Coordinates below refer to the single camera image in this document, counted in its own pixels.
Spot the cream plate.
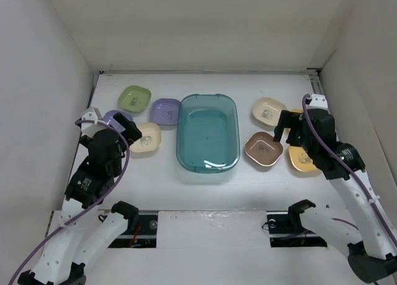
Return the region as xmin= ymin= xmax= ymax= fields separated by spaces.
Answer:
xmin=252 ymin=97 xmax=287 ymax=127
xmin=130 ymin=122 xmax=162 ymax=153

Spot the purple square plate right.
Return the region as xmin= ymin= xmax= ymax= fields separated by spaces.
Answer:
xmin=149 ymin=98 xmax=181 ymax=126

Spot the aluminium rail right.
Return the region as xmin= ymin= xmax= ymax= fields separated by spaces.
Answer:
xmin=310 ymin=72 xmax=324 ymax=95

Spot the purple square plate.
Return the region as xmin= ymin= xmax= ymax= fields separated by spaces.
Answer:
xmin=149 ymin=98 xmax=181 ymax=126
xmin=103 ymin=109 xmax=133 ymax=128

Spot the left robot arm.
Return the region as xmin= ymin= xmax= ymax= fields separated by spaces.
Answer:
xmin=10 ymin=107 xmax=142 ymax=284

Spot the yellow plate near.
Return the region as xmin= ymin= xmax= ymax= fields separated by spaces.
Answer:
xmin=288 ymin=145 xmax=318 ymax=172

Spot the teal transparent plastic bin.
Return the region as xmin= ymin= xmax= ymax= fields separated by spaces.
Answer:
xmin=176 ymin=94 xmax=240 ymax=174

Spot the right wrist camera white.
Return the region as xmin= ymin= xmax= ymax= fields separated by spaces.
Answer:
xmin=305 ymin=94 xmax=328 ymax=111

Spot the front mounting rail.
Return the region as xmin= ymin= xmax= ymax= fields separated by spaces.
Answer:
xmin=110 ymin=210 xmax=327 ymax=250

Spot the purple square plate left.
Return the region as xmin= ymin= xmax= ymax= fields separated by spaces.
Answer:
xmin=103 ymin=109 xmax=133 ymax=128

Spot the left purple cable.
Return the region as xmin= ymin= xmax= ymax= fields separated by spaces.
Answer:
xmin=6 ymin=119 xmax=132 ymax=285

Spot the brown square plate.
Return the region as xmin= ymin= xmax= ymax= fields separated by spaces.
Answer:
xmin=244 ymin=132 xmax=283 ymax=167

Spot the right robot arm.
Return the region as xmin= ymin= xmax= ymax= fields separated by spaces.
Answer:
xmin=274 ymin=109 xmax=396 ymax=284

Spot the green square plate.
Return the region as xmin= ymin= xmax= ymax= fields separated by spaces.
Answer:
xmin=117 ymin=85 xmax=151 ymax=113

